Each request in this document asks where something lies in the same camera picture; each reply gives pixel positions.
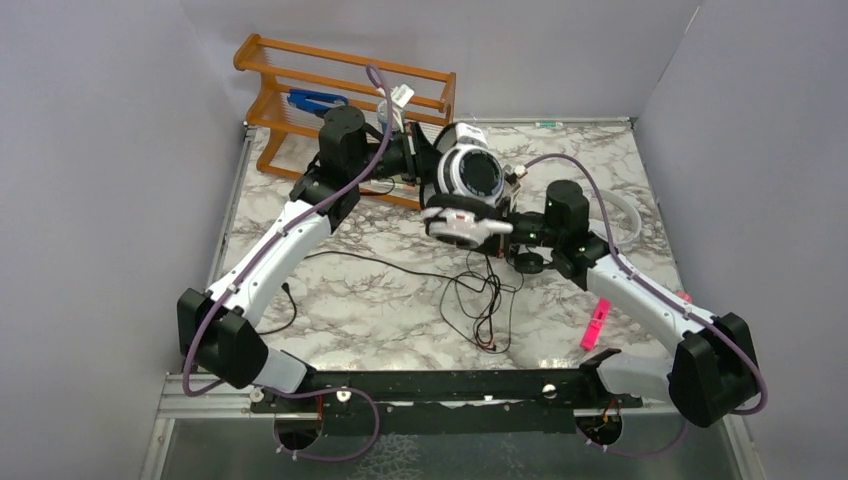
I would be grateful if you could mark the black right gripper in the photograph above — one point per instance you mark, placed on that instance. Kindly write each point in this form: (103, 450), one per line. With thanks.
(508, 241)

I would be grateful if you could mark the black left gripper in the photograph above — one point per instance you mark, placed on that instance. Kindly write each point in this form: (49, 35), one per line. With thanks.
(420, 157)

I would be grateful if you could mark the white black gaming headset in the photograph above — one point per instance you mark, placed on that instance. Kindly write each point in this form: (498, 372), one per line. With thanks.
(469, 201)

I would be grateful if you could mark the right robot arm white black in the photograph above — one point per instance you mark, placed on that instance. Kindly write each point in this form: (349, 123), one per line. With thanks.
(711, 368)

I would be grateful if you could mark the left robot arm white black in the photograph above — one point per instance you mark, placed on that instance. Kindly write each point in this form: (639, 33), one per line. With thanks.
(217, 326)

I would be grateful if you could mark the small black on-ear headphones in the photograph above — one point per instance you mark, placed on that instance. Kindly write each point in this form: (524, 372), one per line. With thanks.
(529, 263)

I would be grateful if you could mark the white over-ear headphones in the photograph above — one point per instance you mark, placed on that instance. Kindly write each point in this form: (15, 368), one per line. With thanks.
(628, 232)

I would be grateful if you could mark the blue lidded jar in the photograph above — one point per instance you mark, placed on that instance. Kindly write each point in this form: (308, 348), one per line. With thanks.
(384, 119)

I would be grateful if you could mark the wooden orange shelf rack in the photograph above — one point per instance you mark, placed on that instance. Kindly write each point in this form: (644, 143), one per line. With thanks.
(284, 67)

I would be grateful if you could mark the blue black hand tool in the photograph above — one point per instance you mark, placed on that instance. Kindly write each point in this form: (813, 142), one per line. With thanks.
(315, 102)

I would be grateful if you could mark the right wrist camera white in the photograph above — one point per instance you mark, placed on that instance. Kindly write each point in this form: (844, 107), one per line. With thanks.
(513, 174)

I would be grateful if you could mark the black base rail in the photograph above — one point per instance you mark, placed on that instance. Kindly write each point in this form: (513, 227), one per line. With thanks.
(429, 402)

